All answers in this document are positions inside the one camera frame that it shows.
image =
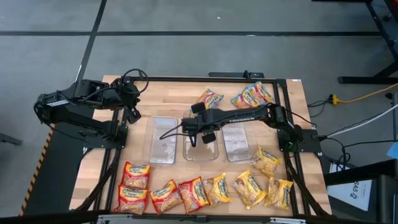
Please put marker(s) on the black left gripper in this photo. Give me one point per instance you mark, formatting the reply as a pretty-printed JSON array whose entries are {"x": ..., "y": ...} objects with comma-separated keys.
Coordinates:
[{"x": 130, "y": 95}]

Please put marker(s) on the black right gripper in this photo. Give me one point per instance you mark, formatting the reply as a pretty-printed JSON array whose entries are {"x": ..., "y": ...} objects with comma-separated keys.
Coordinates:
[{"x": 191, "y": 125}]

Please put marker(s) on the yellow Maruchan ramen pack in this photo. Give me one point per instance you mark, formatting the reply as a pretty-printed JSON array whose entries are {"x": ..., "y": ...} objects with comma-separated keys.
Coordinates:
[
  {"x": 248, "y": 188},
  {"x": 217, "y": 189},
  {"x": 280, "y": 194},
  {"x": 267, "y": 161}
]

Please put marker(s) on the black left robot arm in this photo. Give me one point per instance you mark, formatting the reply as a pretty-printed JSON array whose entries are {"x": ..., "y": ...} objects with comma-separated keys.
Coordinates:
[{"x": 77, "y": 121}]

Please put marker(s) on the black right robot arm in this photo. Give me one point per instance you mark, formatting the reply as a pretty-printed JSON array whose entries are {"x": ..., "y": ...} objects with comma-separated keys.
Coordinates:
[{"x": 242, "y": 117}]

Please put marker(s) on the clear plastic bin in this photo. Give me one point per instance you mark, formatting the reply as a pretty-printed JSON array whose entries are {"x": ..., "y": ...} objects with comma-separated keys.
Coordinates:
[
  {"x": 200, "y": 152},
  {"x": 161, "y": 146},
  {"x": 236, "y": 143}
]

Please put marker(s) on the black platform hazard stripes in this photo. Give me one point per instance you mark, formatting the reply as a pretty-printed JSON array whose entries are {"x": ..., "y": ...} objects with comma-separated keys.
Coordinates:
[{"x": 56, "y": 174}]

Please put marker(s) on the white label sticker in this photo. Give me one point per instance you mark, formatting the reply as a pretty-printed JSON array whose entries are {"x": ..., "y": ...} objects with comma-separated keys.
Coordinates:
[{"x": 297, "y": 80}]

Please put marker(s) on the dark metal foot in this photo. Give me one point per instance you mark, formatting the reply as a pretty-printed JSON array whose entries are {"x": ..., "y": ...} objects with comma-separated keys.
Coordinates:
[{"x": 9, "y": 139}]

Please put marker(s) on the black crossbar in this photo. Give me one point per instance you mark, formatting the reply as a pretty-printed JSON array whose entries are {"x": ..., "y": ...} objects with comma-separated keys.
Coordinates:
[{"x": 46, "y": 218}]

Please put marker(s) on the white paper sign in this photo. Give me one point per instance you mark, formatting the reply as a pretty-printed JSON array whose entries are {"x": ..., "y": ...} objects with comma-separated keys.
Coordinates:
[{"x": 348, "y": 193}]

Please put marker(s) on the blue object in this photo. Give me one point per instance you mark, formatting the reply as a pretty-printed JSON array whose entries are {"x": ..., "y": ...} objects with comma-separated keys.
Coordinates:
[{"x": 393, "y": 151}]

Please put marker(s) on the black furniture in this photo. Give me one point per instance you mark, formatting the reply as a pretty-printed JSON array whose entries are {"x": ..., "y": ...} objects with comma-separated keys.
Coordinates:
[{"x": 385, "y": 199}]

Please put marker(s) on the black metal table frame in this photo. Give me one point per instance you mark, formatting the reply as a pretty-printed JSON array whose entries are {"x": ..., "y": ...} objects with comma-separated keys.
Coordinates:
[{"x": 174, "y": 80}]

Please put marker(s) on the black bracket bar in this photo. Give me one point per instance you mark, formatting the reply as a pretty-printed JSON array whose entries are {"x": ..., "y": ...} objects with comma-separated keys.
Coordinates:
[{"x": 236, "y": 75}]

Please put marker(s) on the black frame post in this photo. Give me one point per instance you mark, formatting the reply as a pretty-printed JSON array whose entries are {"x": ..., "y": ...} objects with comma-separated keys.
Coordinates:
[
  {"x": 306, "y": 185},
  {"x": 99, "y": 180}
]

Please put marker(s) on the silver metal bracket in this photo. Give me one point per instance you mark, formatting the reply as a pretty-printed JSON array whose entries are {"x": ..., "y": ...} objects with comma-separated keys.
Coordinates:
[
  {"x": 115, "y": 219},
  {"x": 287, "y": 221}
]

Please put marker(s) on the black desk frame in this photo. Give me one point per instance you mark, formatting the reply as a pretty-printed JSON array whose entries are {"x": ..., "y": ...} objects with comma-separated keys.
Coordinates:
[{"x": 357, "y": 80}]

